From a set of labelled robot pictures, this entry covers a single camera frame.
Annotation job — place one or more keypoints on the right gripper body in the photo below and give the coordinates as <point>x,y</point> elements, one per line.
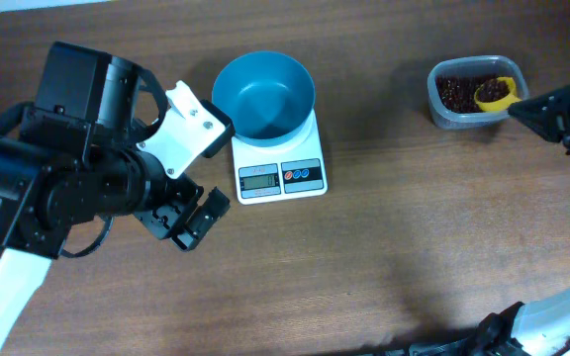
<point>567,117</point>

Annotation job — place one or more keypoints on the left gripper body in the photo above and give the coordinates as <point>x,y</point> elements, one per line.
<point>175,213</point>

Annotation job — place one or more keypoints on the yellow measuring scoop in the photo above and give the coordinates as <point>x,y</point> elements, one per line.
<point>496,94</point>

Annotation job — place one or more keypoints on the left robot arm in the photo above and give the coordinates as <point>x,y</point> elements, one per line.
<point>101,140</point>

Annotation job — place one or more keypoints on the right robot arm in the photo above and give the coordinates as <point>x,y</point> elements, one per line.
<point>541,327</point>

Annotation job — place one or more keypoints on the white digital kitchen scale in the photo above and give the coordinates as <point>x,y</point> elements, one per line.
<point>293,169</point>

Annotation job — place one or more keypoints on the teal plastic bowl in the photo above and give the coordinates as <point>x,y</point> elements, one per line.
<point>267,94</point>

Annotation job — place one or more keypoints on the clear plastic container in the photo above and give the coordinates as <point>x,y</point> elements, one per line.
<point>468,67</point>

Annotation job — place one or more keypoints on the red azuki beans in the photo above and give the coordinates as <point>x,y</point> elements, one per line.
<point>457,93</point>

